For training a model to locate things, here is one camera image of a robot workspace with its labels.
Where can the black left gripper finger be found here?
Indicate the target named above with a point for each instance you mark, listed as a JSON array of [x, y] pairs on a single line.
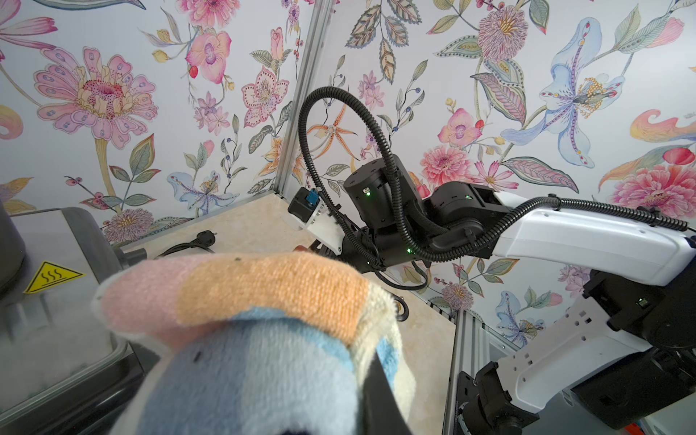
[[380, 412]]

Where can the grey steel coffee machine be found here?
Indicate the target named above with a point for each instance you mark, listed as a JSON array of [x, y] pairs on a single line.
[[62, 371]]

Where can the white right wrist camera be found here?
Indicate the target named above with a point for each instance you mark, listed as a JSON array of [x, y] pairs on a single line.
[[313, 215]]

